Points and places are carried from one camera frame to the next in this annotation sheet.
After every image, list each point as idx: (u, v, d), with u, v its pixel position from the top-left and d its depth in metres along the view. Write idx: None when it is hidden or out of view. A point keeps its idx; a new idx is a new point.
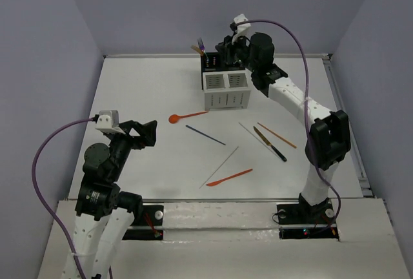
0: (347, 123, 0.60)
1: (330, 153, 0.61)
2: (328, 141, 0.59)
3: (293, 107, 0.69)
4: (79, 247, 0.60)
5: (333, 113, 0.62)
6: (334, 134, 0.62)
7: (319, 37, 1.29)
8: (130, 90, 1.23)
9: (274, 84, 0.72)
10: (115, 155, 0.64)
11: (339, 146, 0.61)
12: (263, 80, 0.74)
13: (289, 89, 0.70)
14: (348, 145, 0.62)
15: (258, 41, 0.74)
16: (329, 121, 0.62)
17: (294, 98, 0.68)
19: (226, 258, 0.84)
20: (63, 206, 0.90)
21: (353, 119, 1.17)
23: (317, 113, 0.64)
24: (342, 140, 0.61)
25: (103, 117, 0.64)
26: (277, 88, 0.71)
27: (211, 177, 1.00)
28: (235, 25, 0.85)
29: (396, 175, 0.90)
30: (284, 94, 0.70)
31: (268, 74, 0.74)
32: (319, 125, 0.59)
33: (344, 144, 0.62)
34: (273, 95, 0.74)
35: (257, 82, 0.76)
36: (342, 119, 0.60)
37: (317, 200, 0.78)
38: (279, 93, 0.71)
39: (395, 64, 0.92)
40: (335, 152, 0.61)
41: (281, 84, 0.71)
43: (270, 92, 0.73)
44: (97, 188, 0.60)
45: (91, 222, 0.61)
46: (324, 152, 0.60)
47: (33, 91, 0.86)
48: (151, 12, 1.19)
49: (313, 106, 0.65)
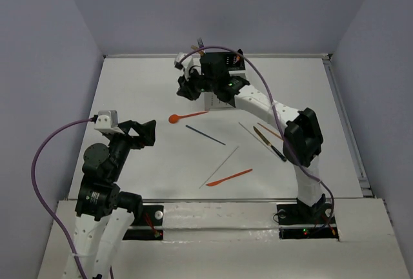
0: (315, 119, 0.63)
1: (307, 150, 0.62)
2: (302, 139, 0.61)
3: (262, 113, 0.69)
4: (79, 247, 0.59)
5: (301, 112, 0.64)
6: (306, 132, 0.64)
7: (319, 37, 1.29)
8: (130, 90, 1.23)
9: (239, 93, 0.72)
10: (114, 155, 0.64)
11: (313, 142, 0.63)
12: (228, 92, 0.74)
13: (254, 97, 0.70)
14: (321, 138, 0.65)
15: (209, 59, 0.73)
16: (299, 120, 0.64)
17: (261, 104, 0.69)
19: (226, 258, 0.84)
20: (63, 206, 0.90)
21: (353, 119, 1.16)
23: (286, 116, 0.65)
24: (315, 135, 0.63)
25: (102, 118, 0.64)
26: (243, 98, 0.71)
27: (211, 177, 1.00)
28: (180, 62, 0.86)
29: (396, 175, 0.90)
30: (250, 103, 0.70)
31: (230, 85, 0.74)
32: (291, 127, 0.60)
33: (317, 139, 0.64)
34: (239, 104, 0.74)
35: (221, 95, 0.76)
36: (311, 117, 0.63)
37: (312, 199, 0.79)
38: (245, 103, 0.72)
39: (395, 64, 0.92)
40: (311, 148, 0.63)
41: (246, 93, 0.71)
43: (237, 101, 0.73)
44: (97, 188, 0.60)
45: (91, 222, 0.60)
46: (302, 151, 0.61)
47: (33, 92, 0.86)
48: (151, 12, 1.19)
49: (281, 110, 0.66)
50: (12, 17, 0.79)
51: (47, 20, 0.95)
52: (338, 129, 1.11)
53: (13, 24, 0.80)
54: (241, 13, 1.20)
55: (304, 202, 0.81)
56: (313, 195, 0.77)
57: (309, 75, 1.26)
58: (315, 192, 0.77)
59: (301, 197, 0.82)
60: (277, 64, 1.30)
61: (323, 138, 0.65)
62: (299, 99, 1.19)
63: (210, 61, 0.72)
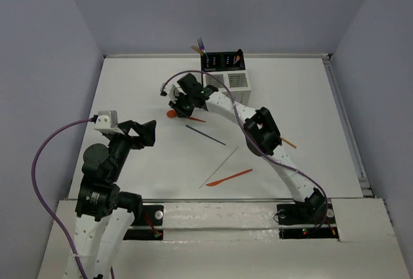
0: (270, 117, 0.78)
1: (265, 142, 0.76)
2: (259, 133, 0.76)
3: (227, 113, 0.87)
4: (79, 247, 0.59)
5: (258, 111, 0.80)
6: (265, 127, 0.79)
7: (319, 37, 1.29)
8: (130, 90, 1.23)
9: (209, 99, 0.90)
10: (114, 155, 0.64)
11: (271, 134, 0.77)
12: (201, 99, 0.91)
13: (221, 100, 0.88)
14: (277, 130, 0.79)
15: (181, 81, 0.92)
16: (257, 117, 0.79)
17: (225, 107, 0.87)
19: (226, 258, 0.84)
20: (63, 206, 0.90)
21: (353, 119, 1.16)
23: (245, 115, 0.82)
24: (271, 129, 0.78)
25: (102, 118, 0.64)
26: (212, 103, 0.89)
27: (211, 177, 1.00)
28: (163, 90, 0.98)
29: (396, 175, 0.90)
30: (217, 105, 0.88)
31: (203, 92, 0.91)
32: (250, 123, 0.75)
33: (274, 132, 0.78)
34: (211, 108, 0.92)
35: (195, 101, 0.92)
36: (266, 113, 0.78)
37: (301, 196, 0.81)
38: (214, 106, 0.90)
39: (393, 64, 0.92)
40: (270, 141, 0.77)
41: (215, 99, 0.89)
43: (209, 106, 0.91)
44: (97, 189, 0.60)
45: (91, 223, 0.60)
46: (261, 143, 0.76)
47: (33, 92, 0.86)
48: (151, 13, 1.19)
49: (241, 109, 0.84)
50: (12, 16, 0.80)
51: (47, 21, 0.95)
52: (338, 129, 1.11)
53: (12, 23, 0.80)
54: (240, 13, 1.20)
55: (299, 200, 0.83)
56: (299, 188, 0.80)
57: (309, 75, 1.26)
58: (299, 184, 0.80)
59: (295, 197, 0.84)
60: (277, 64, 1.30)
61: (279, 131, 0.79)
62: (299, 99, 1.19)
63: (183, 77, 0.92)
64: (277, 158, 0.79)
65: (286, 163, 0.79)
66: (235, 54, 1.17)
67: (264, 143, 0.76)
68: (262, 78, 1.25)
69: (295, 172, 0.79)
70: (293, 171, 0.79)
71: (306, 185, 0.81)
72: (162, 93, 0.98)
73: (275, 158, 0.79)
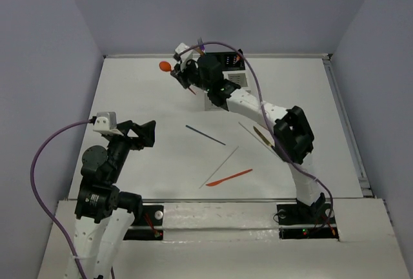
0: (304, 117, 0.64)
1: (298, 148, 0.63)
2: (292, 138, 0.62)
3: (252, 114, 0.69)
4: (79, 249, 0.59)
5: (290, 110, 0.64)
6: (296, 130, 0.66)
7: (319, 37, 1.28)
8: (130, 90, 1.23)
9: (230, 97, 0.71)
10: (113, 157, 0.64)
11: (304, 139, 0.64)
12: (219, 96, 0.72)
13: (245, 98, 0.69)
14: (311, 133, 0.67)
15: (203, 62, 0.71)
16: (288, 118, 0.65)
17: (250, 106, 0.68)
19: (226, 258, 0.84)
20: (63, 206, 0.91)
21: (353, 119, 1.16)
23: (275, 115, 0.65)
24: (305, 132, 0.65)
25: (100, 119, 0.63)
26: (235, 102, 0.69)
27: (211, 177, 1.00)
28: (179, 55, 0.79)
29: (396, 175, 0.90)
30: (241, 105, 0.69)
31: (223, 90, 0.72)
32: (280, 126, 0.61)
33: (307, 136, 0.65)
34: (233, 110, 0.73)
35: (214, 99, 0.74)
36: (300, 113, 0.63)
37: (306, 199, 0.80)
38: (236, 105, 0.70)
39: (393, 64, 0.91)
40: (303, 146, 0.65)
41: (237, 96, 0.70)
43: (230, 106, 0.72)
44: (97, 191, 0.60)
45: (91, 225, 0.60)
46: (294, 150, 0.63)
47: (33, 93, 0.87)
48: (151, 13, 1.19)
49: (270, 109, 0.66)
50: (13, 17, 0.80)
51: (47, 22, 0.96)
52: (338, 129, 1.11)
53: (12, 24, 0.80)
54: (240, 13, 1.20)
55: (303, 202, 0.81)
56: (311, 194, 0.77)
57: (309, 75, 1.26)
58: (312, 190, 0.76)
59: (299, 197, 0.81)
60: (277, 64, 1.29)
61: (313, 133, 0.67)
62: (299, 99, 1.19)
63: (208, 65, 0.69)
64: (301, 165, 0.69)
65: (306, 169, 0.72)
66: (235, 54, 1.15)
67: (297, 150, 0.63)
68: (262, 78, 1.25)
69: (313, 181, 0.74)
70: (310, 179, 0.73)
71: (317, 190, 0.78)
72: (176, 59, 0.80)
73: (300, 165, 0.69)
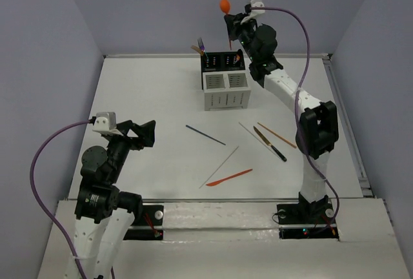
0: (335, 114, 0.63)
1: (318, 142, 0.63)
2: (316, 130, 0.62)
3: (286, 96, 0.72)
4: (79, 250, 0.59)
5: (322, 104, 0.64)
6: (323, 124, 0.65)
7: (319, 37, 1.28)
8: (130, 90, 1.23)
9: (270, 75, 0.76)
10: (113, 157, 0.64)
11: (328, 135, 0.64)
12: (259, 69, 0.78)
13: (283, 80, 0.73)
14: (337, 134, 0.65)
15: (262, 35, 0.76)
16: (319, 111, 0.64)
17: (286, 88, 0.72)
19: (226, 258, 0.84)
20: (63, 206, 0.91)
21: (353, 119, 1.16)
23: (307, 104, 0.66)
24: (331, 130, 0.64)
25: (100, 119, 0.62)
26: (273, 80, 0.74)
27: (211, 177, 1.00)
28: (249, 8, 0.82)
29: (396, 175, 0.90)
30: (278, 84, 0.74)
31: (265, 65, 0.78)
32: (308, 114, 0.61)
33: (332, 135, 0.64)
34: (268, 86, 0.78)
35: (253, 70, 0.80)
36: (332, 110, 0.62)
37: (311, 197, 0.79)
38: (273, 84, 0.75)
39: (394, 64, 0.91)
40: (324, 141, 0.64)
41: (276, 76, 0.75)
43: (267, 83, 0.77)
44: (97, 191, 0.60)
45: (91, 225, 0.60)
46: (313, 141, 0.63)
47: (33, 93, 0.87)
48: (151, 12, 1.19)
49: (304, 97, 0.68)
50: (11, 18, 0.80)
51: (47, 22, 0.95)
52: (338, 129, 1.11)
53: (11, 24, 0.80)
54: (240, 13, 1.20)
55: (304, 197, 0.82)
56: (315, 192, 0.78)
57: (309, 75, 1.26)
58: (317, 189, 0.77)
59: (304, 192, 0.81)
60: None
61: (339, 135, 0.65)
62: None
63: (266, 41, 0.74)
64: None
65: (321, 170, 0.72)
66: (235, 54, 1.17)
67: (316, 143, 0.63)
68: None
69: (322, 181, 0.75)
70: (321, 179, 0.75)
71: (323, 190, 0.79)
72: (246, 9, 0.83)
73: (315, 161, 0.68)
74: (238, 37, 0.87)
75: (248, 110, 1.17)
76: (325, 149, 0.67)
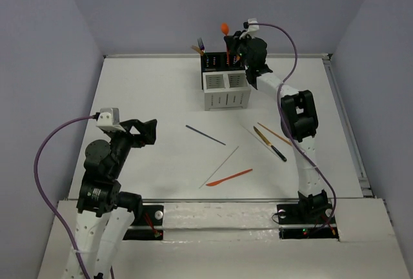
0: (312, 101, 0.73)
1: (298, 126, 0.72)
2: (294, 113, 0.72)
3: (272, 92, 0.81)
4: (80, 243, 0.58)
5: (301, 93, 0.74)
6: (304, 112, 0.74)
7: (319, 38, 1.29)
8: (130, 90, 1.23)
9: (260, 76, 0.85)
10: (115, 152, 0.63)
11: (307, 120, 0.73)
12: (253, 75, 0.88)
13: (270, 78, 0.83)
14: (316, 120, 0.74)
15: (254, 46, 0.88)
16: (299, 100, 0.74)
17: (271, 84, 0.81)
19: (226, 258, 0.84)
20: (63, 206, 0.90)
21: (352, 119, 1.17)
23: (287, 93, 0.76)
24: (310, 115, 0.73)
25: (104, 115, 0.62)
26: (261, 79, 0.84)
27: (211, 177, 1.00)
28: (247, 24, 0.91)
29: (396, 175, 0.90)
30: (266, 83, 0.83)
31: (258, 70, 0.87)
32: (286, 100, 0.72)
33: (311, 120, 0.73)
34: (261, 88, 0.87)
35: (248, 76, 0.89)
36: (308, 97, 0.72)
37: (306, 190, 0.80)
38: (262, 83, 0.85)
39: (393, 64, 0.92)
40: (304, 125, 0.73)
41: (265, 76, 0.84)
43: (259, 84, 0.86)
44: (99, 186, 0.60)
45: (92, 219, 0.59)
46: (293, 124, 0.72)
47: (33, 92, 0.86)
48: (151, 12, 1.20)
49: (286, 88, 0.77)
50: (11, 15, 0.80)
51: (47, 22, 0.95)
52: (338, 129, 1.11)
53: (11, 22, 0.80)
54: (240, 14, 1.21)
55: (302, 193, 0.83)
56: (309, 183, 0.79)
57: (309, 75, 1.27)
58: (310, 179, 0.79)
59: (300, 188, 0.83)
60: (277, 65, 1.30)
61: (317, 121, 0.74)
62: None
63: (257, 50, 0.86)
64: (302, 148, 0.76)
65: (310, 157, 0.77)
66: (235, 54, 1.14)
67: (295, 124, 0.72)
68: None
69: (312, 167, 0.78)
70: (311, 166, 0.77)
71: (317, 183, 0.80)
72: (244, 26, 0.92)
73: (301, 146, 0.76)
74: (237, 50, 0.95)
75: (248, 110, 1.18)
76: (308, 134, 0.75)
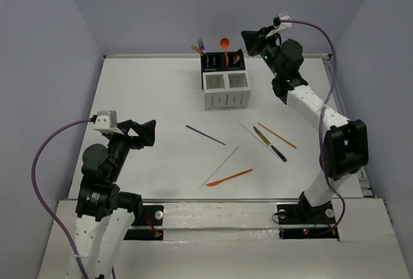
0: (364, 134, 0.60)
1: (344, 164, 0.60)
2: (342, 150, 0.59)
3: (310, 112, 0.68)
4: (80, 248, 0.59)
5: (351, 123, 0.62)
6: (351, 146, 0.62)
7: (320, 37, 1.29)
8: (130, 90, 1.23)
9: (293, 90, 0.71)
10: (113, 155, 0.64)
11: (355, 157, 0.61)
12: (282, 86, 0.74)
13: (308, 95, 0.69)
14: (366, 159, 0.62)
15: (288, 50, 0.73)
16: (346, 131, 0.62)
17: (310, 104, 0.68)
19: (225, 258, 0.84)
20: (63, 206, 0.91)
21: (352, 119, 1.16)
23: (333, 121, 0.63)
24: (359, 152, 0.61)
25: (100, 118, 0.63)
26: (295, 94, 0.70)
27: (211, 177, 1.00)
28: (279, 20, 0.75)
29: (396, 175, 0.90)
30: (302, 101, 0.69)
31: (288, 81, 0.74)
32: (335, 133, 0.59)
33: (361, 157, 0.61)
34: (292, 103, 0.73)
35: (276, 86, 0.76)
36: (360, 129, 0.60)
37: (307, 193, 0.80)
38: (296, 100, 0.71)
39: (394, 64, 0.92)
40: (350, 163, 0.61)
41: (301, 92, 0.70)
43: (290, 99, 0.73)
44: (97, 190, 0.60)
45: (92, 223, 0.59)
46: (339, 162, 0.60)
47: (33, 93, 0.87)
48: (151, 13, 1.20)
49: (330, 113, 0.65)
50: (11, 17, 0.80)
51: (47, 23, 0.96)
52: None
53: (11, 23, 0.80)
54: (239, 14, 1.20)
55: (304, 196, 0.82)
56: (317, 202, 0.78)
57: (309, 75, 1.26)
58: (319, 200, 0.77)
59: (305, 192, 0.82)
60: None
61: (368, 159, 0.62)
62: None
63: (291, 57, 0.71)
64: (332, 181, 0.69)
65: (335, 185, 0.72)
66: (235, 54, 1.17)
67: (341, 164, 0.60)
68: (262, 78, 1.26)
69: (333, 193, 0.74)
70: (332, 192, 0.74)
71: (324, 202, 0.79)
72: (275, 22, 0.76)
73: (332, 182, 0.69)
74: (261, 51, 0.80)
75: (248, 110, 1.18)
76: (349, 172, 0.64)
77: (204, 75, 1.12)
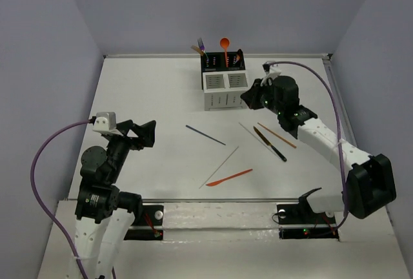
0: (390, 170, 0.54)
1: (372, 203, 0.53)
2: (370, 189, 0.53)
3: (324, 147, 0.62)
4: (80, 250, 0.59)
5: (372, 157, 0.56)
6: (375, 182, 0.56)
7: (320, 37, 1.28)
8: (129, 90, 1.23)
9: (304, 125, 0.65)
10: (112, 157, 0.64)
11: (383, 195, 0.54)
12: (292, 122, 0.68)
13: (320, 130, 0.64)
14: (393, 194, 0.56)
15: (280, 83, 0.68)
16: (368, 166, 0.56)
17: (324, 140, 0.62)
19: (225, 258, 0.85)
20: (64, 206, 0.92)
21: (352, 119, 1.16)
23: (353, 158, 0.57)
24: (386, 188, 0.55)
25: (100, 119, 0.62)
26: (306, 130, 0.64)
27: (211, 177, 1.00)
28: (268, 65, 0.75)
29: (395, 175, 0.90)
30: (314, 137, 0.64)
31: (296, 115, 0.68)
32: (359, 172, 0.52)
33: (388, 194, 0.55)
34: (304, 139, 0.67)
35: (286, 126, 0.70)
36: (384, 165, 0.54)
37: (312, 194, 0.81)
38: (308, 135, 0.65)
39: (393, 64, 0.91)
40: (379, 202, 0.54)
41: (311, 126, 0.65)
43: (301, 134, 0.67)
44: (96, 191, 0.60)
45: (92, 225, 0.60)
46: (367, 203, 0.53)
47: (33, 93, 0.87)
48: (151, 13, 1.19)
49: (349, 150, 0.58)
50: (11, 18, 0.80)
51: (46, 22, 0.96)
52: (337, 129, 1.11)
53: (11, 24, 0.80)
54: (239, 13, 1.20)
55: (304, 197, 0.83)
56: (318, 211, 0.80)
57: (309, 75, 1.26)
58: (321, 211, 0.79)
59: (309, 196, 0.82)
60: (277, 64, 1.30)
61: (395, 194, 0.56)
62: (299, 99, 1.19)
63: (284, 88, 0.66)
64: None
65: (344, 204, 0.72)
66: (235, 54, 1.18)
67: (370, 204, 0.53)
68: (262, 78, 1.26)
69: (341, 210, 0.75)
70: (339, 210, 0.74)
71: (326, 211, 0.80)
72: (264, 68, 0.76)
73: None
74: (261, 100, 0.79)
75: (248, 110, 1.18)
76: None
77: (204, 75, 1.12)
